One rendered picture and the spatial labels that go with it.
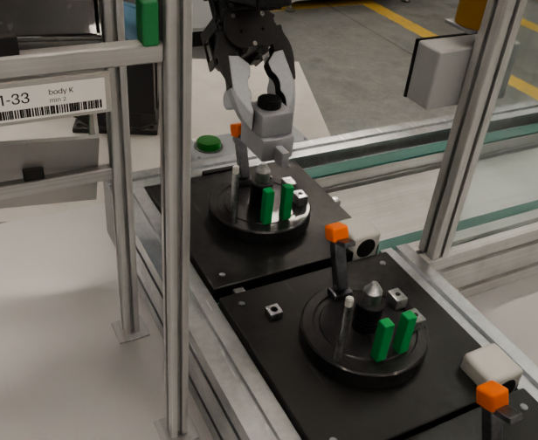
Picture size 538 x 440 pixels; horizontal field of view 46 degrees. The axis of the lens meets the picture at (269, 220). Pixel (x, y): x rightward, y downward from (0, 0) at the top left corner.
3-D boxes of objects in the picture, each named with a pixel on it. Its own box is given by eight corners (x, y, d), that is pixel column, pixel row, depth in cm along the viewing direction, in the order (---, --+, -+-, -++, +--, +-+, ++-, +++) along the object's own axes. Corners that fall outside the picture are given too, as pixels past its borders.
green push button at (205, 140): (192, 147, 106) (192, 136, 105) (214, 143, 107) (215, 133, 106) (202, 158, 103) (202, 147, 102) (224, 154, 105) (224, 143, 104)
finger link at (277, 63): (292, 126, 86) (263, 63, 86) (312, 113, 81) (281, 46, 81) (272, 134, 85) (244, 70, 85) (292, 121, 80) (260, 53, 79)
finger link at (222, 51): (250, 93, 80) (246, 28, 81) (255, 89, 78) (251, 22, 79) (214, 91, 78) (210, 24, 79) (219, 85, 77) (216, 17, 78)
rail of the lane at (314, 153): (106, 231, 100) (101, 172, 94) (516, 142, 137) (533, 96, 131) (117, 251, 97) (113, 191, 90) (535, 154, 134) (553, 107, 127)
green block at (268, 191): (259, 220, 84) (262, 188, 81) (267, 218, 84) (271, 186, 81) (263, 225, 83) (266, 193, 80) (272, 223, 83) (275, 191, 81)
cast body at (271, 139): (239, 140, 84) (242, 90, 80) (269, 134, 86) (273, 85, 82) (269, 170, 78) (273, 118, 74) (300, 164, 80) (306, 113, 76)
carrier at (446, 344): (217, 310, 75) (222, 224, 68) (383, 262, 85) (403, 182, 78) (324, 481, 58) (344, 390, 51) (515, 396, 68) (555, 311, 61)
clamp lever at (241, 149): (235, 176, 91) (229, 123, 89) (247, 175, 92) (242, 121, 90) (245, 181, 88) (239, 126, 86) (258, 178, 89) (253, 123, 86)
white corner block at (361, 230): (331, 244, 88) (334, 220, 85) (358, 237, 89) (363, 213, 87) (349, 264, 84) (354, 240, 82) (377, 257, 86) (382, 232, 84)
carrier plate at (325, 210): (148, 197, 93) (148, 185, 92) (291, 168, 103) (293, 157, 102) (212, 302, 76) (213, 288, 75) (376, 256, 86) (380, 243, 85)
